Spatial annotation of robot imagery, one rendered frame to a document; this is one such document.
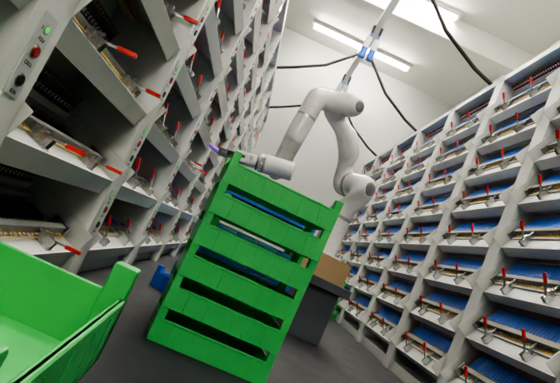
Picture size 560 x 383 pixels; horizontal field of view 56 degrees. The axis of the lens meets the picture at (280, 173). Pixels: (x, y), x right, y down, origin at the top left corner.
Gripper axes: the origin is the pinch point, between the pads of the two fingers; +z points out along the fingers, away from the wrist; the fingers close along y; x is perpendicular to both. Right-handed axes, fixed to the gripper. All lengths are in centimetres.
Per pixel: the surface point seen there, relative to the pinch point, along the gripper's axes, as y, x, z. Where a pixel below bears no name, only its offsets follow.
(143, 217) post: -20.6, -35.8, 20.4
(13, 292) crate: -182, -43, -4
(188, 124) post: -20.7, 4.0, 14.3
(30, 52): -157, -17, 14
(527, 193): -22, 14, -124
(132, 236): -21, -44, 22
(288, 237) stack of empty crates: -98, -31, -30
